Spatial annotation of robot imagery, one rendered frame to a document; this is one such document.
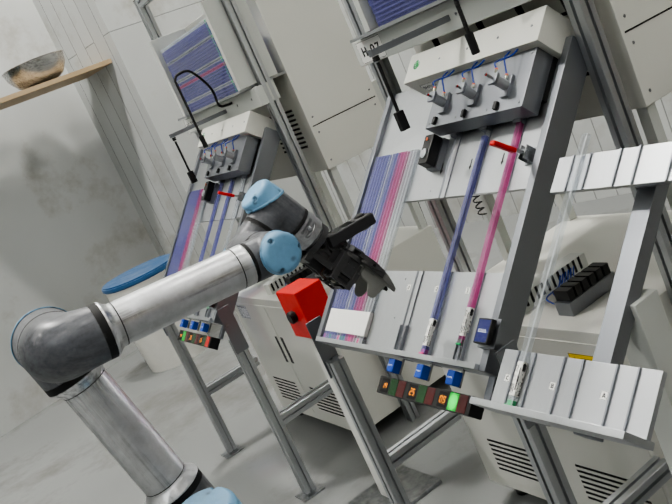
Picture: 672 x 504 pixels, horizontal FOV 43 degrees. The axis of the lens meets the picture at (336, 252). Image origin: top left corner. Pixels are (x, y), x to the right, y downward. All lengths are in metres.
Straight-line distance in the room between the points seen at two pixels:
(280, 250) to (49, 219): 4.88
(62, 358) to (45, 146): 5.02
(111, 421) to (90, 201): 4.93
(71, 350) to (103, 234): 5.05
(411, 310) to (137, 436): 0.70
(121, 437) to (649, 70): 1.33
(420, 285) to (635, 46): 0.69
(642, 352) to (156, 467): 0.86
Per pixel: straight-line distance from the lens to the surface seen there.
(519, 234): 1.69
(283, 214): 1.60
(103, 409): 1.53
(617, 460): 2.10
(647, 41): 2.00
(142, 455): 1.56
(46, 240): 6.22
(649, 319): 1.48
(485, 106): 1.87
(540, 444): 1.71
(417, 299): 1.91
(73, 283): 6.26
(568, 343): 1.97
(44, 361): 1.39
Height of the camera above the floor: 1.38
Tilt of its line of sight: 12 degrees down
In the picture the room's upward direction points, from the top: 24 degrees counter-clockwise
